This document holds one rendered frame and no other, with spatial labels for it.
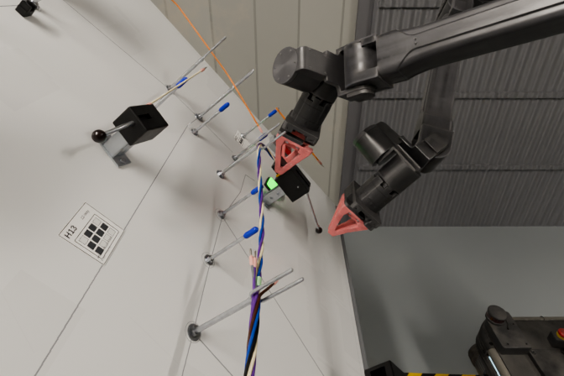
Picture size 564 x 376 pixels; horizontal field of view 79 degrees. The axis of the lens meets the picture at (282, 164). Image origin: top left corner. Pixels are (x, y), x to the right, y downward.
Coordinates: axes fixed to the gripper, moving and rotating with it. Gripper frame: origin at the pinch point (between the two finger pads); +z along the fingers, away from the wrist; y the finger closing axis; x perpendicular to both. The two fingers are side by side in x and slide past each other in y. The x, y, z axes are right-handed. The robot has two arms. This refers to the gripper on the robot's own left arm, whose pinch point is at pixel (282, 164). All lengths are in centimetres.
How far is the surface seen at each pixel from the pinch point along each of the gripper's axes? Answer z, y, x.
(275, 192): 5.5, 0.6, 1.5
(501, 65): -51, -140, 82
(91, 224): 1.9, 33.4, -15.0
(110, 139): -2.3, 24.5, -20.2
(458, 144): -5, -146, 91
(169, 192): 3.0, 20.9, -12.3
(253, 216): 8.2, 7.7, -0.4
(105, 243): 2.8, 33.9, -12.9
